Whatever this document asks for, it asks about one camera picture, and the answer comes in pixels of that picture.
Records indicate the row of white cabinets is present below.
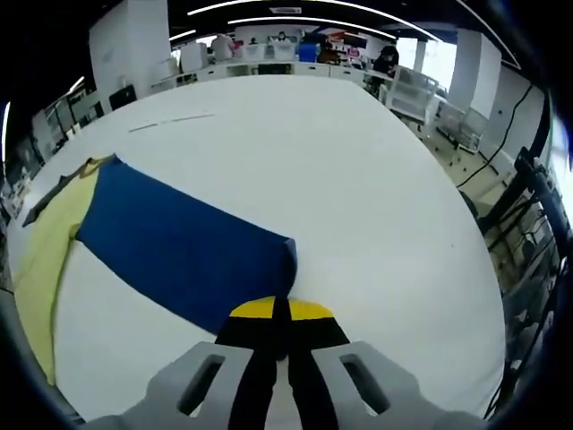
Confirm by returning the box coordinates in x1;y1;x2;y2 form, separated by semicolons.
150;52;387;91

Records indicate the yellow blue brown garment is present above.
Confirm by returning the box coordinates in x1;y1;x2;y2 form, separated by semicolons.
13;153;299;387

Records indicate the white cart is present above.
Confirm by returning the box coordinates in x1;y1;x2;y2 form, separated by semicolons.
386;65;443;123
435;99;488;154

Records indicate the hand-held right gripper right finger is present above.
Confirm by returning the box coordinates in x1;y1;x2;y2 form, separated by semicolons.
286;298;442;430

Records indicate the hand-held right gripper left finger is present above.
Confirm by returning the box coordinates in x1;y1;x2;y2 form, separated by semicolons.
145;296;288;430

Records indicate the blue container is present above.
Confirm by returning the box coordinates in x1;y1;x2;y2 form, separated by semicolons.
297;40;321;64

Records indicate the white square pillar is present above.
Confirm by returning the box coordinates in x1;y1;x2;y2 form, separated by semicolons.
447;30;503;121
88;0;172;109

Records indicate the long black cable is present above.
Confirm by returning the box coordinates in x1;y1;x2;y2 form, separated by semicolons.
456;83;535;187

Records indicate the black box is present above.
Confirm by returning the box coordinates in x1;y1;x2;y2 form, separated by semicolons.
108;84;138;111

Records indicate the black metal stand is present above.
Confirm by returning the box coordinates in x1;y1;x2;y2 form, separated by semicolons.
473;146;573;407

